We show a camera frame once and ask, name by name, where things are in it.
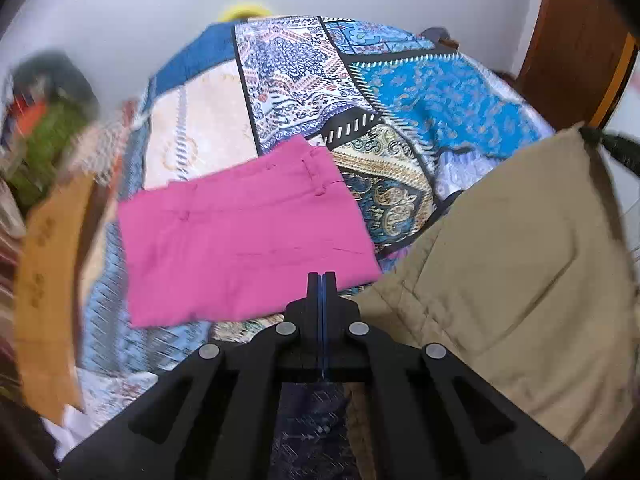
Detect olive green pants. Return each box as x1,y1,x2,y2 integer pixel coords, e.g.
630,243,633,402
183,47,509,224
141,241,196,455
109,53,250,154
356,128,639,470

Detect wooden wardrobe with sliding doors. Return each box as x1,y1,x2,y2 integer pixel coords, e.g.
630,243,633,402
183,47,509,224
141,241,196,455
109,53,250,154
518,0,639,130

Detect pink folded shorts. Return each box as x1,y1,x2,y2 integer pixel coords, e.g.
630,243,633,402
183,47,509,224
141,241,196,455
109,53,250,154
117,136,381,328

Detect blue patchwork bed sheet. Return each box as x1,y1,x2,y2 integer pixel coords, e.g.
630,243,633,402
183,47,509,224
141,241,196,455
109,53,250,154
60,16,567,479

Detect grey backpack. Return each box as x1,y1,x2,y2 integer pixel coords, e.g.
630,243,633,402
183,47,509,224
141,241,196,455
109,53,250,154
420,27,459,50

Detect clutter pile with green bag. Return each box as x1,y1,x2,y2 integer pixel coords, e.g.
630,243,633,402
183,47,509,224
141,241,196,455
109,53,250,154
1,49,100,214

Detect yellow curved bed rail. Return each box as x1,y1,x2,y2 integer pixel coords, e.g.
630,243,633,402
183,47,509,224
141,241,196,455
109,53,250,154
217,1,272,23

